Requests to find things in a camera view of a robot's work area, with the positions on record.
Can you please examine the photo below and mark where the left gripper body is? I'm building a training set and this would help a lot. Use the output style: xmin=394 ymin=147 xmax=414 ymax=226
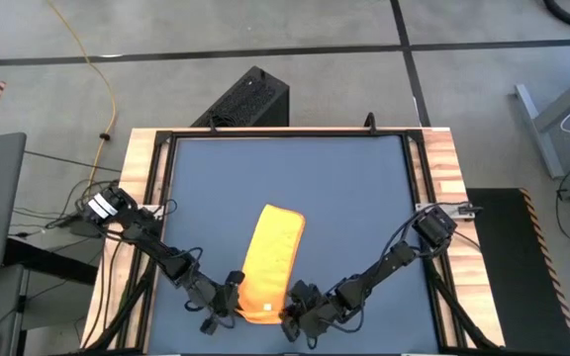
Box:
xmin=188 ymin=279 xmax=239 ymax=317

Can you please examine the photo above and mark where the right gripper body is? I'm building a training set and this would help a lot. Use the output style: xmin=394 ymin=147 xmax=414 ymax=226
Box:
xmin=299 ymin=294 xmax=353 ymax=340

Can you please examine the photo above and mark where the yellow towel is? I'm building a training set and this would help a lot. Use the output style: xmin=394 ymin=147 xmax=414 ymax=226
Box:
xmin=237 ymin=203 xmax=308 ymax=326

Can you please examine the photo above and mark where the silver mounting plate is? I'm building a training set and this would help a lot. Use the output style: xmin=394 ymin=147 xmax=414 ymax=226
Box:
xmin=415 ymin=201 xmax=478 ymax=221
xmin=139 ymin=204 xmax=165 ymax=222

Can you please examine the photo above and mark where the blue-grey table mat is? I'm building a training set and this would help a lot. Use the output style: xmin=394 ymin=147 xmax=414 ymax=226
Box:
xmin=144 ymin=134 xmax=440 ymax=355

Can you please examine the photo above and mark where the wooden table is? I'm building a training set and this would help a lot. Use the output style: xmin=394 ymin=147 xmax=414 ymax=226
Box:
xmin=80 ymin=127 xmax=507 ymax=350

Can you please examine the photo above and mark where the black perforated computer tower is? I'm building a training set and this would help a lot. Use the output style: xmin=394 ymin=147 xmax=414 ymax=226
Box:
xmin=190 ymin=65 xmax=291 ymax=129

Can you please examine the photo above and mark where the large hazard-striped black floor mat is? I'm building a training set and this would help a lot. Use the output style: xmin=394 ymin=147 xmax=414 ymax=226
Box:
xmin=464 ymin=187 xmax=570 ymax=356

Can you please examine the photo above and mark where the grey metal desk leg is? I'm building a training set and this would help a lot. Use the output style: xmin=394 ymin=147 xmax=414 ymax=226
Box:
xmin=514 ymin=61 xmax=570 ymax=180

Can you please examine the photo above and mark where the black table frame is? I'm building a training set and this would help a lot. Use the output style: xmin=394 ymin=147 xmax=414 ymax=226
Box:
xmin=80 ymin=129 xmax=503 ymax=356

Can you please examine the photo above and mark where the yellow cable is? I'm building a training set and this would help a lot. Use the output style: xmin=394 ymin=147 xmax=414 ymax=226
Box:
xmin=46 ymin=0 xmax=119 ymax=229

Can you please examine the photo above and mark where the thin black cable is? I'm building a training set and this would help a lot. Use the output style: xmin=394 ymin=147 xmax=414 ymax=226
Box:
xmin=23 ymin=149 xmax=124 ymax=174

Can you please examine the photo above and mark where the thick black hose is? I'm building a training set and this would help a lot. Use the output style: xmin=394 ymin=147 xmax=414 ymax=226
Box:
xmin=541 ymin=0 xmax=570 ymax=32

